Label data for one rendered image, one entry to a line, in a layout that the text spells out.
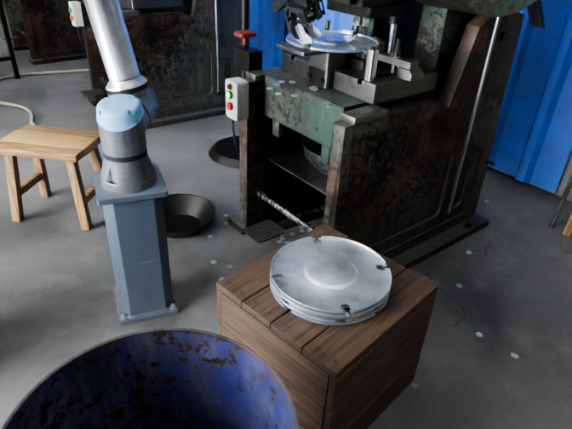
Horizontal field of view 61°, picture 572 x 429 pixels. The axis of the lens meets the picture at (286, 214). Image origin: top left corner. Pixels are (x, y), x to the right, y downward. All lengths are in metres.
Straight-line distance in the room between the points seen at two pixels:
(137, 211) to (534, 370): 1.24
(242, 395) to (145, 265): 0.68
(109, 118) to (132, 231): 0.33
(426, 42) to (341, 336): 1.06
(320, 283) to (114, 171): 0.63
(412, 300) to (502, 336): 0.59
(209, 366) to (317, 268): 0.38
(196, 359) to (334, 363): 0.28
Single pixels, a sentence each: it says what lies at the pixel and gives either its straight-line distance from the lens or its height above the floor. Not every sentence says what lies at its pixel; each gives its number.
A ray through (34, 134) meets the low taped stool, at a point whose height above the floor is 0.33.
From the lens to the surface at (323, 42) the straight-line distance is 1.58.
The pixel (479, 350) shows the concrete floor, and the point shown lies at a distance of 1.66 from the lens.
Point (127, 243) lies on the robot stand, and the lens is 1.46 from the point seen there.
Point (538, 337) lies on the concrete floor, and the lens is 1.79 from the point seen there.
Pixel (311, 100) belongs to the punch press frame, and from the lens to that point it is 1.56.
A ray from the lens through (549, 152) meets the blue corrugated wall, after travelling 2.67.
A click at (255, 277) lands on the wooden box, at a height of 0.35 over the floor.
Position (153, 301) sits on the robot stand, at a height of 0.06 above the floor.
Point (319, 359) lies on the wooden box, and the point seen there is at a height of 0.35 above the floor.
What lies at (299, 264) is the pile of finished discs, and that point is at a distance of 1.20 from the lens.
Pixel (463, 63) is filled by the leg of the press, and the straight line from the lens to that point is 1.75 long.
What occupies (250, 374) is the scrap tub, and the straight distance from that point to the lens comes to 0.89.
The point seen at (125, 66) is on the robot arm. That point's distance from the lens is 1.44.
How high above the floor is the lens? 1.11
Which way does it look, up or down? 31 degrees down
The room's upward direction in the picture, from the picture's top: 3 degrees clockwise
